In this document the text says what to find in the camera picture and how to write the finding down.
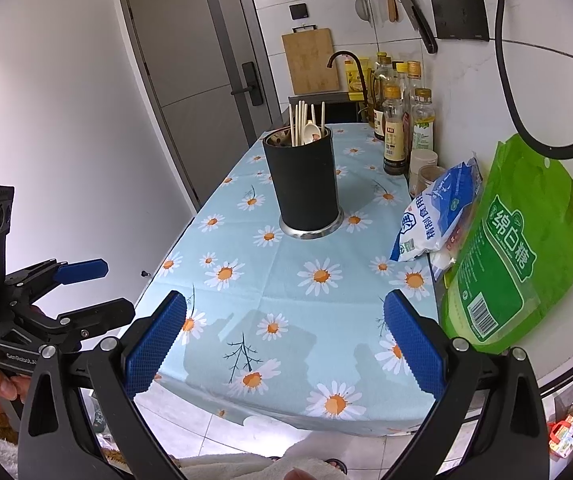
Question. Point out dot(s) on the pile of wooden chopsticks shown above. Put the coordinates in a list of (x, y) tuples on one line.
[(297, 125)]

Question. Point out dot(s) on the white ceramic spoon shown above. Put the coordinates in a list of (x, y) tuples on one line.
[(310, 132)]

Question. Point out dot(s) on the white plastic packet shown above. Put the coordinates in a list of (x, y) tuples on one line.
[(444, 260)]

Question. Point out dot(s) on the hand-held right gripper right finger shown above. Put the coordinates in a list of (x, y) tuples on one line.
[(416, 347)]

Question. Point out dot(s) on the black utensil holder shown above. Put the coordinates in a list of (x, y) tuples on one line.
[(306, 185)]

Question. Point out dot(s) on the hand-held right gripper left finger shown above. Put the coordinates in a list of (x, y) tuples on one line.
[(156, 345)]

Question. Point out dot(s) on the yellow oil jug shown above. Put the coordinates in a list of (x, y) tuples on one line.
[(352, 77)]

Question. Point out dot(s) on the red snack box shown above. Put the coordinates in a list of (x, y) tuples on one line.
[(566, 439)]

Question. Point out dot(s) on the green sugar bag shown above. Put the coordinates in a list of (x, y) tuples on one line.
[(516, 260)]

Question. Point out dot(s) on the wooden cutting board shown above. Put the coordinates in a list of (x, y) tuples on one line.
[(311, 60)]

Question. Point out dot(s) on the grey door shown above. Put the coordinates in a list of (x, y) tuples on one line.
[(186, 60)]

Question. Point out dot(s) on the dark soy sauce bottle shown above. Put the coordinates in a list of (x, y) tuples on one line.
[(395, 145)]

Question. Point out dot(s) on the black faucet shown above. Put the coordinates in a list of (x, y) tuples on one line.
[(365, 85)]

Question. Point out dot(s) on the steel sink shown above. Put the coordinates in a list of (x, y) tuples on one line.
[(316, 110)]

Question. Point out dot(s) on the daisy print tablecloth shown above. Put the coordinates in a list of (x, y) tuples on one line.
[(286, 280)]

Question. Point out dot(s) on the white lid jar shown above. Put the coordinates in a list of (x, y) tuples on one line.
[(422, 157)]

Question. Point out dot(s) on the yellow cap bottle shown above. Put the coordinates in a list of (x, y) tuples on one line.
[(414, 72), (401, 75)]

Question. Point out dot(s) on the black wall socket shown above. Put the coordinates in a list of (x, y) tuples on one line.
[(299, 11)]

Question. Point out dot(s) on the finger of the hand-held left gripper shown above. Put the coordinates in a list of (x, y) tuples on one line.
[(84, 269), (106, 312)]

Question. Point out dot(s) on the white and blue salt bag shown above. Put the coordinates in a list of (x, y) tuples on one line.
[(431, 210)]

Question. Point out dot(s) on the black wall panel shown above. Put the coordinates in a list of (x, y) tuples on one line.
[(461, 10)]

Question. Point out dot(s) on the person's foot in sandal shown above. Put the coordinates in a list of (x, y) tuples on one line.
[(335, 466)]

